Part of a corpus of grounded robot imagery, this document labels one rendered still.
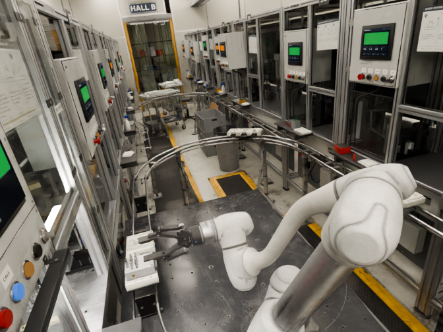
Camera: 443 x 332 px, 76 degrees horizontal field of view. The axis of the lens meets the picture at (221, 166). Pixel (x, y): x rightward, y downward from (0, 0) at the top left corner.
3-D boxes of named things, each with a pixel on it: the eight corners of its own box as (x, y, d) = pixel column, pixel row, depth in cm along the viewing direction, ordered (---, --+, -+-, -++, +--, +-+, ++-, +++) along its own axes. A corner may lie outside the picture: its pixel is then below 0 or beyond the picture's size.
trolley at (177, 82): (191, 116, 757) (185, 79, 718) (170, 121, 737) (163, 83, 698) (182, 111, 829) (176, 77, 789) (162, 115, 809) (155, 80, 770)
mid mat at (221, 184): (273, 203, 332) (273, 202, 331) (228, 214, 320) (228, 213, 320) (243, 170, 421) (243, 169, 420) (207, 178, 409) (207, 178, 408)
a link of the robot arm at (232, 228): (213, 216, 108) (222, 250, 105) (251, 206, 111) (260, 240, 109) (209, 218, 118) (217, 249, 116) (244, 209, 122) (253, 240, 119)
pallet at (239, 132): (227, 140, 310) (226, 132, 306) (230, 136, 322) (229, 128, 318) (260, 140, 299) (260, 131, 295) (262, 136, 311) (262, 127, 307)
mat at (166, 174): (211, 217, 320) (211, 215, 319) (158, 230, 307) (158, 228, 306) (162, 112, 839) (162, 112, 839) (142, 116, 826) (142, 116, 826)
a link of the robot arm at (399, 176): (337, 168, 86) (327, 188, 76) (403, 145, 75) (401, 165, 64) (357, 203, 88) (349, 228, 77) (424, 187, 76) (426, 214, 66)
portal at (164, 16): (185, 105, 914) (171, 13, 807) (142, 111, 885) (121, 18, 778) (184, 104, 923) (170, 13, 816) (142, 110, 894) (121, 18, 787)
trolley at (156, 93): (153, 138, 618) (144, 93, 579) (144, 133, 662) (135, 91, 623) (188, 128, 660) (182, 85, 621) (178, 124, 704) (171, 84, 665)
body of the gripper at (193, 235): (200, 237, 116) (177, 243, 114) (197, 220, 112) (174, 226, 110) (204, 248, 109) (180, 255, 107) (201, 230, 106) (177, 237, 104)
